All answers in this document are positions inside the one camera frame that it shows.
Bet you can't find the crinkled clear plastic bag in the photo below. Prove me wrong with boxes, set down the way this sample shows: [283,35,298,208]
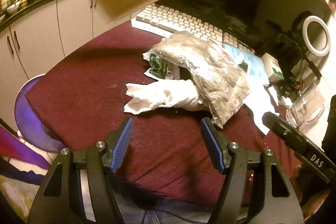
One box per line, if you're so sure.
[143,31,251,128]

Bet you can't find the white knotted towel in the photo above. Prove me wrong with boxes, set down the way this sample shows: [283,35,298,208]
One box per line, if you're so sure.
[124,80,209,115]

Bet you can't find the green white snack packet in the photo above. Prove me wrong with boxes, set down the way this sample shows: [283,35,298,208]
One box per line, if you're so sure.
[143,52,181,81]

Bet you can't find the purple electric fan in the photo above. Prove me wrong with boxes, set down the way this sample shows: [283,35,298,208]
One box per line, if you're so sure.
[14,74,65,152]

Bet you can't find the blue paper booklet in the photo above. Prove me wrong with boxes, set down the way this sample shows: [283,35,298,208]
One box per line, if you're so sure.
[223,44,269,85]

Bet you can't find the green white medicine box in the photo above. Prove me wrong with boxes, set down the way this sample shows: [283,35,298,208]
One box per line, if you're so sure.
[261,53,284,83]

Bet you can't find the beige computer keyboard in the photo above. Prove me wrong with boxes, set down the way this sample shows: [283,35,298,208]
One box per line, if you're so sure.
[131,3,255,54]

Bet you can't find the black TCL monitor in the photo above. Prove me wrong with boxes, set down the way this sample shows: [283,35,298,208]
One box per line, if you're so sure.
[157,0,331,55]

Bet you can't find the white ring light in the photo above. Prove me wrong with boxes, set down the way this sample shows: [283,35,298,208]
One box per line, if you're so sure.
[302,15,331,57]

